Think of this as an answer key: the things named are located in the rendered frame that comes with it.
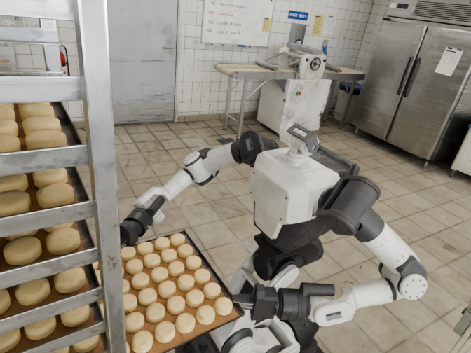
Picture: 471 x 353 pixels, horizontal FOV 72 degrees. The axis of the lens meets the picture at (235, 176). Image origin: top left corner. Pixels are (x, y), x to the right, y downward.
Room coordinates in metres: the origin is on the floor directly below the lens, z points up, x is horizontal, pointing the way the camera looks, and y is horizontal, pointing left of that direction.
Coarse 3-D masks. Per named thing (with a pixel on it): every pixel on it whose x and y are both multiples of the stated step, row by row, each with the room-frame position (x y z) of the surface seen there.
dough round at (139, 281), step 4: (140, 272) 0.69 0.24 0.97; (136, 276) 0.67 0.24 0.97; (140, 276) 0.67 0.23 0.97; (144, 276) 0.68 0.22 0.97; (148, 276) 0.68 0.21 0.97; (132, 280) 0.66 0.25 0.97; (136, 280) 0.66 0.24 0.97; (140, 280) 0.66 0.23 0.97; (144, 280) 0.66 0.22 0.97; (148, 280) 0.67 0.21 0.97; (132, 284) 0.65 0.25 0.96; (136, 284) 0.64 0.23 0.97; (140, 284) 0.65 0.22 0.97; (144, 284) 0.65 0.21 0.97; (148, 284) 0.66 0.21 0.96; (136, 288) 0.64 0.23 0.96; (140, 288) 0.64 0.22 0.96; (144, 288) 0.65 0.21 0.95
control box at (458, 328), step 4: (464, 316) 0.87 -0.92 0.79; (468, 316) 0.87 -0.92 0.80; (460, 320) 0.87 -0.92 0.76; (464, 320) 0.87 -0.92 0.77; (468, 320) 0.86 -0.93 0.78; (456, 324) 0.88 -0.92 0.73; (460, 324) 0.87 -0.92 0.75; (464, 324) 0.86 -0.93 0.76; (468, 324) 0.86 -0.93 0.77; (456, 328) 0.87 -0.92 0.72; (460, 328) 0.86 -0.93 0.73; (464, 328) 0.86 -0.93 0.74; (456, 332) 0.87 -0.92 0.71; (460, 332) 0.86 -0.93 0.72
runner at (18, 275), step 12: (84, 252) 0.38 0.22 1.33; (96, 252) 0.39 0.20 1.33; (36, 264) 0.34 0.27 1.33; (48, 264) 0.35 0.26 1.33; (60, 264) 0.36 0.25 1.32; (72, 264) 0.36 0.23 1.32; (84, 264) 0.37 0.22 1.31; (0, 276) 0.31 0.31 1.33; (12, 276) 0.32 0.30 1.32; (24, 276) 0.33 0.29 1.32; (36, 276) 0.34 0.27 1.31; (0, 288) 0.31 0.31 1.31
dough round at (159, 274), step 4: (156, 268) 0.71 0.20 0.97; (160, 268) 0.72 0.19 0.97; (164, 268) 0.72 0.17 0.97; (152, 272) 0.69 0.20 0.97; (156, 272) 0.70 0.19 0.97; (160, 272) 0.70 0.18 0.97; (164, 272) 0.70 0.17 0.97; (152, 276) 0.68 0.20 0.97; (156, 276) 0.68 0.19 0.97; (160, 276) 0.69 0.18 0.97; (164, 276) 0.69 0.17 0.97; (156, 280) 0.68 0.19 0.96; (160, 280) 0.68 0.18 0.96; (164, 280) 0.68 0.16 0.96
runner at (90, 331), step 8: (88, 328) 0.37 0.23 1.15; (96, 328) 0.38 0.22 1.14; (104, 328) 0.39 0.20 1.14; (64, 336) 0.35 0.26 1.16; (72, 336) 0.35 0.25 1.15; (80, 336) 0.36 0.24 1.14; (88, 336) 0.37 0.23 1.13; (48, 344) 0.33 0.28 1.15; (56, 344) 0.34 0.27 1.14; (64, 344) 0.35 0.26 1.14; (72, 344) 0.35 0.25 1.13; (24, 352) 0.31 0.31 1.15; (32, 352) 0.32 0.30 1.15; (40, 352) 0.32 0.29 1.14; (48, 352) 0.33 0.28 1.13
